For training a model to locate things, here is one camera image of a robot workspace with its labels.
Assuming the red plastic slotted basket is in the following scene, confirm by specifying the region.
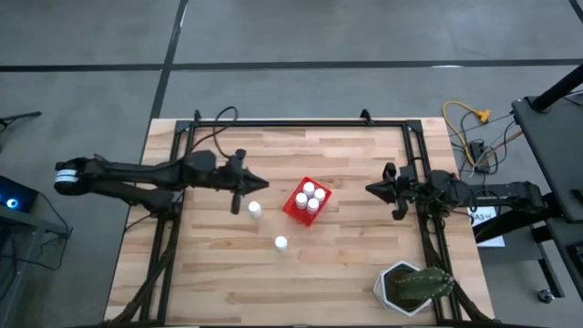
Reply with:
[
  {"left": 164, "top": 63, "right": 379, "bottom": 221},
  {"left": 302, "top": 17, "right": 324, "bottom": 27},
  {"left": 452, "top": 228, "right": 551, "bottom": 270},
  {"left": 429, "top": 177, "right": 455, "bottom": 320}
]
[{"left": 281, "top": 176, "right": 333, "bottom": 228}]

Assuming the grey metal stand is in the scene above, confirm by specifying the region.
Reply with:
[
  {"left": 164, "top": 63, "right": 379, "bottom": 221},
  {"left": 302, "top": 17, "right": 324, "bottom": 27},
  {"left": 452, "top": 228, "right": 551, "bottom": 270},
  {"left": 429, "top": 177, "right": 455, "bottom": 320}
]
[{"left": 0, "top": 211, "right": 74, "bottom": 328}]

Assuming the yellow extension cable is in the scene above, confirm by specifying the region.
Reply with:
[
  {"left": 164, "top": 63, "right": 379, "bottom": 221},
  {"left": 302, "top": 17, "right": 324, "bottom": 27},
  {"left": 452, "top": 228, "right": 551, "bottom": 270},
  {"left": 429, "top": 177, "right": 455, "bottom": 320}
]
[{"left": 442, "top": 100, "right": 493, "bottom": 168}]

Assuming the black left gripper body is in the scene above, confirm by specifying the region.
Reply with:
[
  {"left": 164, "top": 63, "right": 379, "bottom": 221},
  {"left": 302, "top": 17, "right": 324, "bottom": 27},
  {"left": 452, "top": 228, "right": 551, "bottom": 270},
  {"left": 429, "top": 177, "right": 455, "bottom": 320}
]
[{"left": 217, "top": 149, "right": 248, "bottom": 216}]

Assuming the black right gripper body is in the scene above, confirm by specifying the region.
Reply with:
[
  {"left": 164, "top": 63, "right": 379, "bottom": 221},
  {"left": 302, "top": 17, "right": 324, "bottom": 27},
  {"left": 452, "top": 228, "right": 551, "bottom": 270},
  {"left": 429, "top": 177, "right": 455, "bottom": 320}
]
[{"left": 384, "top": 161, "right": 418, "bottom": 221}]

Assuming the black aluminium table frame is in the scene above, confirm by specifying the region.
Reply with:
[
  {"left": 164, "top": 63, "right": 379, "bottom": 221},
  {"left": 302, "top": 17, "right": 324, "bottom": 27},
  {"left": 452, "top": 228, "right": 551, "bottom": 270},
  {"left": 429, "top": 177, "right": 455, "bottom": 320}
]
[{"left": 102, "top": 108, "right": 496, "bottom": 328}]

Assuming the white hexagonal plant pot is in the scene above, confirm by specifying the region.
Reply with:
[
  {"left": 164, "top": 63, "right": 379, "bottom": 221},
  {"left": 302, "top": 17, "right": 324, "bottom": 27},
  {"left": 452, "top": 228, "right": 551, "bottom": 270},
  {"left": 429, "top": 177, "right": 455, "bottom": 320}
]
[{"left": 373, "top": 260, "right": 434, "bottom": 318}]

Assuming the black stand leg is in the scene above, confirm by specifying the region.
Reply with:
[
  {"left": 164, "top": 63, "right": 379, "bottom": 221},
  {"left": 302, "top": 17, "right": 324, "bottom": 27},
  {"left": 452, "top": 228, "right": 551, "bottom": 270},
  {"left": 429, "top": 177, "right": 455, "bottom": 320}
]
[{"left": 473, "top": 193, "right": 566, "bottom": 245}]

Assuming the black power adapter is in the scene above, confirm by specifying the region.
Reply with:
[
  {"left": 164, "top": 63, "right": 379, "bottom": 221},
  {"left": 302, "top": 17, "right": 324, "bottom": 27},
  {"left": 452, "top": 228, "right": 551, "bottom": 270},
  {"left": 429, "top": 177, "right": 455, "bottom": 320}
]
[{"left": 468, "top": 139, "right": 491, "bottom": 175}]

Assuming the black tripod leg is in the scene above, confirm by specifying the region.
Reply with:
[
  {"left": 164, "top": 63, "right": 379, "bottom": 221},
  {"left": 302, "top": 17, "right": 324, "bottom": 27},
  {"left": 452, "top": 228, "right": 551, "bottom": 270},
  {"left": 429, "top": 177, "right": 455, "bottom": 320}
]
[{"left": 0, "top": 110, "right": 43, "bottom": 154}]

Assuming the green cactus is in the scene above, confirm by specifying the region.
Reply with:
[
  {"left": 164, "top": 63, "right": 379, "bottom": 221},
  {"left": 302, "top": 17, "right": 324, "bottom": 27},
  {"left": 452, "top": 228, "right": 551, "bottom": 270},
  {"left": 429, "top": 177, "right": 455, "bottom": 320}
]
[{"left": 394, "top": 266, "right": 456, "bottom": 302}]

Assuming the white paper sheet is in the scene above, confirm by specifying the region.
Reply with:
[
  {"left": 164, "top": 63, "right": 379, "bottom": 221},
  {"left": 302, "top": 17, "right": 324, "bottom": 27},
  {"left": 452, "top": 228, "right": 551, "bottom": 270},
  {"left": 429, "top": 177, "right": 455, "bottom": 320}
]
[{"left": 466, "top": 204, "right": 506, "bottom": 249}]

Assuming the dark grey desk top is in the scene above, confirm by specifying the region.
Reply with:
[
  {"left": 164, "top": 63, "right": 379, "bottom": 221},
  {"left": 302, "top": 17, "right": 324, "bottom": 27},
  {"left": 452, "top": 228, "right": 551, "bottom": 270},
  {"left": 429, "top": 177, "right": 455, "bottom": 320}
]
[{"left": 510, "top": 93, "right": 583, "bottom": 224}]

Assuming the black diagonal pole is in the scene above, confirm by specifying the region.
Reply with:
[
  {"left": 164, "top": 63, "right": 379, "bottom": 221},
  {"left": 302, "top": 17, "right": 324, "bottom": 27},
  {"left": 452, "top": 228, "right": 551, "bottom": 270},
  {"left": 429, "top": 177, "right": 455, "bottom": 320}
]
[{"left": 530, "top": 63, "right": 583, "bottom": 113}]

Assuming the black device with blue light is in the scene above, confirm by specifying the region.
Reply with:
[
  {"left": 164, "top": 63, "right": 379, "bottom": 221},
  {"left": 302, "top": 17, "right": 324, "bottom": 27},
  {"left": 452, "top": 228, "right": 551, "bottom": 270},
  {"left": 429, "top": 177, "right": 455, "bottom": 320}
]
[{"left": 0, "top": 175, "right": 40, "bottom": 215}]

